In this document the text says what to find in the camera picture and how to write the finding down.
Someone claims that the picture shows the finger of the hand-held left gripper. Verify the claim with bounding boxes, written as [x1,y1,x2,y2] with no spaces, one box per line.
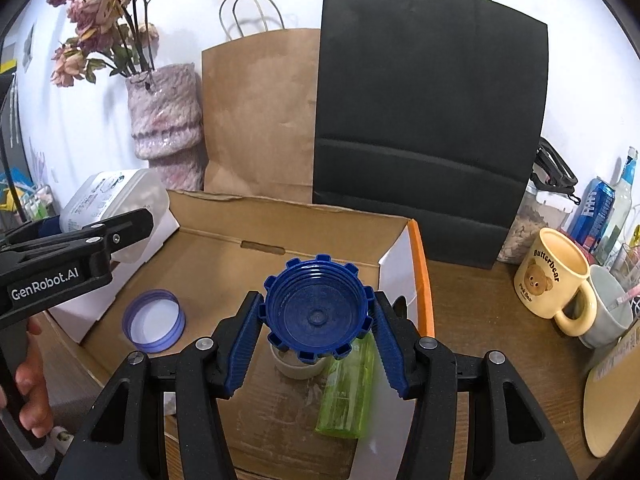
[10,208,155,261]
[0,215,64,251]

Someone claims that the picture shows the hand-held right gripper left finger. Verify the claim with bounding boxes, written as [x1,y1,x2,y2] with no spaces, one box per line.
[55,290,271,480]

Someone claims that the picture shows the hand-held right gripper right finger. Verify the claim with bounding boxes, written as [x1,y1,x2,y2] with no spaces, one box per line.
[367,290,581,480]

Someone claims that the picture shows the translucent white plastic bottle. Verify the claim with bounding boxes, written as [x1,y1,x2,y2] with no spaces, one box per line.
[59,169,171,265]

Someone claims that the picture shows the small white ribbed cap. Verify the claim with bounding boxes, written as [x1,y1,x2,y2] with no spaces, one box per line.
[270,342,326,380]

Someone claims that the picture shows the green spray bottle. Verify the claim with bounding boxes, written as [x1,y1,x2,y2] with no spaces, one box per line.
[315,332,377,439]

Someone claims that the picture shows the blue ribbed cap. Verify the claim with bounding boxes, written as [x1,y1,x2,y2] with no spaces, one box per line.
[263,254,376,363]

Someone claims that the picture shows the red cardboard box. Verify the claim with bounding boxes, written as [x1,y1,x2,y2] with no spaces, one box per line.
[42,189,436,480]

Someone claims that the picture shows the purple ring lid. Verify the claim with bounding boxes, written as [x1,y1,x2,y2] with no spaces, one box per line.
[122,289,187,352]

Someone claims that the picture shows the person's left hand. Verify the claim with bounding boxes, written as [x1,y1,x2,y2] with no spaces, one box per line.
[14,317,53,438]

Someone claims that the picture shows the blue and yellow bags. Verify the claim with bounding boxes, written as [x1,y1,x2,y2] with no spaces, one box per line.
[0,170,31,211]

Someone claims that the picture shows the grey fridge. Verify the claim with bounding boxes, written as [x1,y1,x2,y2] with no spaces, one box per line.
[0,42,30,186]

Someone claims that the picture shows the pink textured vase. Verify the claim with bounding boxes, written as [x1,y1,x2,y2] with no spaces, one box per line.
[126,63,206,192]

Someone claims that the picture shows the yellow bear mug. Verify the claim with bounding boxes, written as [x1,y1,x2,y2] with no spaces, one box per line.
[514,227,598,337]

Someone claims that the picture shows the brown paper bag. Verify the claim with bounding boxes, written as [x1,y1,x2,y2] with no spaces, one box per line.
[201,0,322,204]

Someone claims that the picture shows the clear container with black lid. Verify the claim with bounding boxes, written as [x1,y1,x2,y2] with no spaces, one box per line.
[496,137,578,266]

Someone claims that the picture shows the white cup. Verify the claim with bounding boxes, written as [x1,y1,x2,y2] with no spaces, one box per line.
[579,265,635,349]

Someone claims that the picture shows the dried pink roses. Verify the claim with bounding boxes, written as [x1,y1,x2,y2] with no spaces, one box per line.
[47,0,160,88]

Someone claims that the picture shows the yellow thermos jug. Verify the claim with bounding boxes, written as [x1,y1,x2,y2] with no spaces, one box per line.
[583,332,640,458]

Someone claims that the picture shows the blue drink can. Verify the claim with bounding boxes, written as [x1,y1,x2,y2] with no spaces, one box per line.
[567,176,616,253]

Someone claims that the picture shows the black paper bag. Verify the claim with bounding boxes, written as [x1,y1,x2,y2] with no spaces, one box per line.
[312,0,549,268]

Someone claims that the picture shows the glass bottle with blue cap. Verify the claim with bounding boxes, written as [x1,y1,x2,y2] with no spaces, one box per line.
[602,146,640,266]

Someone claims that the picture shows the wire storage cart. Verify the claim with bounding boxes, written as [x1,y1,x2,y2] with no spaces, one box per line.
[17,185,61,221]

